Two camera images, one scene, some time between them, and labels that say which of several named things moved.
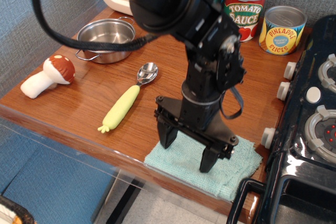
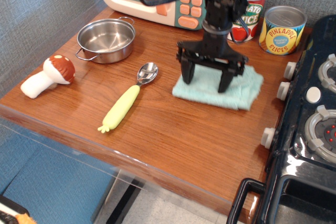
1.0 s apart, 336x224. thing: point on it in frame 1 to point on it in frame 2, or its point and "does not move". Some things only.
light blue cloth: (226, 177) to (242, 93)
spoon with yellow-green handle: (147, 72) does not move
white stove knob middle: (283, 90) does not move
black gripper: (202, 122) to (213, 51)
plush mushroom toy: (57, 69) does not move
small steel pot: (106, 30) does not move
